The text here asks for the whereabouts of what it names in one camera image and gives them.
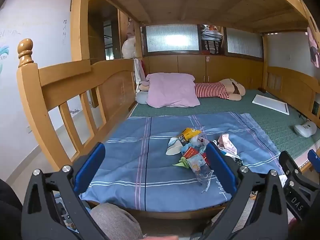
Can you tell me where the white hanging cloth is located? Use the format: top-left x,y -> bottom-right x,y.
134,59 -> 147,93

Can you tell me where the wooden bunk bed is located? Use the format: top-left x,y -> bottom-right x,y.
16,0 -> 320,220

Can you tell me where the pink pillow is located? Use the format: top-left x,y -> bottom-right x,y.
146,73 -> 200,108

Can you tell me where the red cigarette box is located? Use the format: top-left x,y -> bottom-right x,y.
185,147 -> 200,158

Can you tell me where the clear plastic wrapper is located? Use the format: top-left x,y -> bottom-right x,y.
190,165 -> 215,194

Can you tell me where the blue striped sheet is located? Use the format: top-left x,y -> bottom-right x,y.
79,112 -> 282,212

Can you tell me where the striped plush doll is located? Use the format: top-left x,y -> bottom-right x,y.
139,78 -> 246,102

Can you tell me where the white cloth bundle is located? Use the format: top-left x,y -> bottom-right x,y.
122,19 -> 137,59

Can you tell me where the white tissue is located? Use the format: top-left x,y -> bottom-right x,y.
190,135 -> 209,148

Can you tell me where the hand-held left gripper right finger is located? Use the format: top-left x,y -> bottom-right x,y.
190,141 -> 297,240

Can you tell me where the green wrapper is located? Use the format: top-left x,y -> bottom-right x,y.
173,156 -> 190,168

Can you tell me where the wooden wall cabinet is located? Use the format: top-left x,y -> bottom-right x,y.
144,54 -> 264,90

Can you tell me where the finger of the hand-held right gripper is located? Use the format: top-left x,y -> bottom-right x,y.
278,151 -> 320,222
307,149 -> 320,173

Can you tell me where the yellow snack bag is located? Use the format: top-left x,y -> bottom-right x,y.
178,127 -> 202,140

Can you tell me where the stack of books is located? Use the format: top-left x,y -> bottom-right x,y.
200,25 -> 224,55

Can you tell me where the white handheld appliance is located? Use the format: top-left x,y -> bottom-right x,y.
293,121 -> 318,138

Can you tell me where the pink packet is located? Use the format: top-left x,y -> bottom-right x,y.
217,134 -> 238,155

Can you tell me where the white flat board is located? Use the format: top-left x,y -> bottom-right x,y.
252,94 -> 290,115

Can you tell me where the light blue cushion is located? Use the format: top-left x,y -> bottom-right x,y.
135,90 -> 150,105

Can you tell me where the person's black jacket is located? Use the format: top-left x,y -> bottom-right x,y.
0,179 -> 23,240

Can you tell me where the wall poster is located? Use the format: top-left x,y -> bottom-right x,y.
306,26 -> 320,68

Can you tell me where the ribbed glass window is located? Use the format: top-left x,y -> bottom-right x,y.
145,24 -> 200,53
226,27 -> 263,58

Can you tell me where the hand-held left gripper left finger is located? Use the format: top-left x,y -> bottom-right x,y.
21,142 -> 110,240

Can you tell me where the person's grey trouser leg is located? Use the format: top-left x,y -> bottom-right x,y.
90,202 -> 144,240

